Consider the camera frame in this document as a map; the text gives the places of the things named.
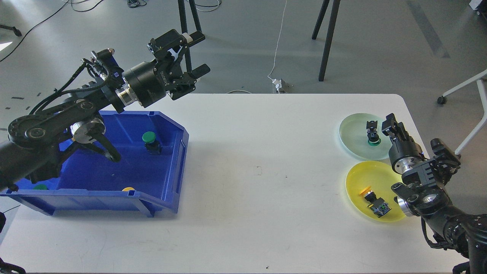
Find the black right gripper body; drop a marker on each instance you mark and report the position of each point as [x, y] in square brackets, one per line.
[405, 153]

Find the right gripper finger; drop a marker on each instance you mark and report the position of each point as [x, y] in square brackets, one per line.
[401, 134]
[389, 128]

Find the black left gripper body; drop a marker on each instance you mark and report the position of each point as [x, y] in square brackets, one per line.
[148, 82]

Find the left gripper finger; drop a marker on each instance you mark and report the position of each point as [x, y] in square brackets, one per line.
[193, 38]
[200, 71]

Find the green push button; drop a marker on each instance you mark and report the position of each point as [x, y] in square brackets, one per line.
[372, 133]
[151, 143]

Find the yellow push button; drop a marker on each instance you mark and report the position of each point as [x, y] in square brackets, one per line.
[377, 205]

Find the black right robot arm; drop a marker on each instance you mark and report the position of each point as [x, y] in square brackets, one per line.
[422, 193]

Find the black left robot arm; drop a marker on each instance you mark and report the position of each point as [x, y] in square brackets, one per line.
[69, 120]

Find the yellow plate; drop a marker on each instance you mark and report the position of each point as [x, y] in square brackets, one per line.
[379, 177]

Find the light green plate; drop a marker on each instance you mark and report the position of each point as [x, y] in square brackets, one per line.
[352, 132]

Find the green button front edge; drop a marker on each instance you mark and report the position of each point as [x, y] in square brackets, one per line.
[40, 187]

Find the blue plastic bin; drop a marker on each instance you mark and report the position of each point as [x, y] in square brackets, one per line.
[89, 181]

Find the white power adapter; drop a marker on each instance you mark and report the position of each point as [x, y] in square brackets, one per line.
[280, 86]

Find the black stand leg right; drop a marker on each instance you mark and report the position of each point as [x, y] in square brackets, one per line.
[329, 34]

